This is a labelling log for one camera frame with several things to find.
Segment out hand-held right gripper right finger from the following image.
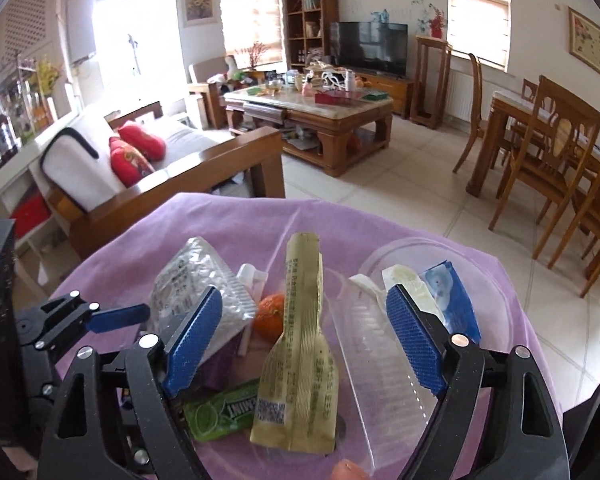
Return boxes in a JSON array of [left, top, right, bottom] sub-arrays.
[[386, 284, 571, 480]]

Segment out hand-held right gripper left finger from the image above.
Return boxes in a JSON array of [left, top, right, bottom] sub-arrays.
[[37, 285, 224, 480]]

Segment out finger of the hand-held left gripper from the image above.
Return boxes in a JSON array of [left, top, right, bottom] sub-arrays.
[[16, 290, 151, 356]]

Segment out purple packet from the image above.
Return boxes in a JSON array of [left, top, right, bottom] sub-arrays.
[[200, 330, 242, 392]]

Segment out clear ribbed plastic lid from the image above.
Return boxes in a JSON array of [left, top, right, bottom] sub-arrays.
[[327, 274, 448, 476]]

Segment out clear crinkly plastic packet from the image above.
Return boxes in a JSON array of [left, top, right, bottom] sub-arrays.
[[150, 236, 258, 346]]

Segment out yellow-green sachet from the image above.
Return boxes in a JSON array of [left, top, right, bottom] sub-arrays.
[[250, 231, 342, 456]]

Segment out person's right hand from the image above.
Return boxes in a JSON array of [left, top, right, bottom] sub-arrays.
[[331, 459, 368, 480]]

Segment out blue and white wrapper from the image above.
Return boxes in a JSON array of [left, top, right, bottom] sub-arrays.
[[419, 260, 482, 343]]

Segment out white crumpled wrapper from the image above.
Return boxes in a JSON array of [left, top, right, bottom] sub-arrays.
[[382, 265, 446, 331]]

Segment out green gum packet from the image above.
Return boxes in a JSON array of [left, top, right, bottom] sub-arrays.
[[182, 379, 261, 443]]

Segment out orange tangerine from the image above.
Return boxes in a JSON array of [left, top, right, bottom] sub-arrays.
[[252, 293, 286, 342]]

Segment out white plastic wrapper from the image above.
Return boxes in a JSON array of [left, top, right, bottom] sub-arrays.
[[236, 263, 269, 356]]

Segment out red box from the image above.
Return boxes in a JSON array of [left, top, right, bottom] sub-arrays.
[[10, 194, 52, 239]]

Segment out white shelf unit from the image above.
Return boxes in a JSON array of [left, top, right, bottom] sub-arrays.
[[0, 110, 83, 301]]

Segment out purple cloth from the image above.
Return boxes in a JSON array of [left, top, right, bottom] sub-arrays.
[[50, 192, 563, 480]]

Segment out red pillow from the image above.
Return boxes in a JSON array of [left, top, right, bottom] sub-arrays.
[[109, 136, 156, 187], [117, 121, 167, 162]]

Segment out row of bottles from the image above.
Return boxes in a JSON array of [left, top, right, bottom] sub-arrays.
[[0, 75, 56, 173]]

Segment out wooden sofa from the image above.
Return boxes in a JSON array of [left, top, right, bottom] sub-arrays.
[[40, 101, 287, 261]]

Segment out black leather chair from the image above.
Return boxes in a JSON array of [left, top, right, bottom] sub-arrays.
[[562, 370, 600, 480]]

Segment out wooden coffee table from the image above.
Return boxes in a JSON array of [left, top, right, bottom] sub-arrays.
[[223, 85, 395, 178]]

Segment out yellow flowers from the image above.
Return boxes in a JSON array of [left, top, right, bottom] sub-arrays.
[[35, 57, 62, 97]]

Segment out wooden dining table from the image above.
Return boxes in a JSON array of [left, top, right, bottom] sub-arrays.
[[466, 90, 600, 201]]

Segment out wooden television stand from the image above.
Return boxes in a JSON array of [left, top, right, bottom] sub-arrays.
[[350, 72, 415, 120]]

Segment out white radiator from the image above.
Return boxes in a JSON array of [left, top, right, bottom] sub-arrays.
[[445, 67, 506, 121]]

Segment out wooden armchair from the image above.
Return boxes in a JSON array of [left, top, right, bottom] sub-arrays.
[[187, 56, 241, 131]]

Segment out tall wooden side stand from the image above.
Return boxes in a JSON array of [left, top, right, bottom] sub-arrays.
[[410, 35, 453, 130]]

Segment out black television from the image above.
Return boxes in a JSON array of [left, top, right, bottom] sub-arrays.
[[329, 21, 409, 80]]

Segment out red flower vase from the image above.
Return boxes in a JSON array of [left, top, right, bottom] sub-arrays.
[[426, 4, 447, 39]]

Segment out framed sunflower picture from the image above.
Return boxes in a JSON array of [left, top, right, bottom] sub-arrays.
[[181, 0, 219, 28]]

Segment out wooden bookshelf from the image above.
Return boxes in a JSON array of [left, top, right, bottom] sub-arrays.
[[284, 0, 339, 68]]

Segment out framed floral picture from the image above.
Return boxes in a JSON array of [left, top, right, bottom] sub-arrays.
[[567, 6, 600, 78]]

